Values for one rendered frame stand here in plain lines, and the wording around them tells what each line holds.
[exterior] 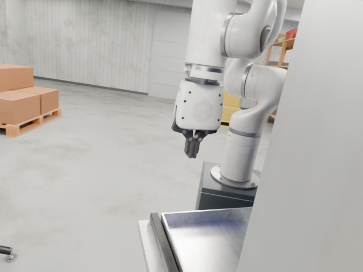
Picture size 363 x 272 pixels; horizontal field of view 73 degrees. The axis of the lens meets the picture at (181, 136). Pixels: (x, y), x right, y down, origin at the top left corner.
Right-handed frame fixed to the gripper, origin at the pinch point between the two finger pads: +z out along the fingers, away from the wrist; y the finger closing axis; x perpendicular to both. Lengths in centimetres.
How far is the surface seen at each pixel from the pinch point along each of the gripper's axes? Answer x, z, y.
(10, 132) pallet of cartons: 313, 101, -128
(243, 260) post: -39.6, -7.7, -12.1
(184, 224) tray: -2.2, 19.1, 0.3
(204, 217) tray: -2.1, 17.8, 5.6
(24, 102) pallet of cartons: 338, 65, -117
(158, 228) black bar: -5.0, 17.3, -7.1
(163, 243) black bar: -9.9, 17.3, -7.1
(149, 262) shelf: -12.2, 19.3, -10.1
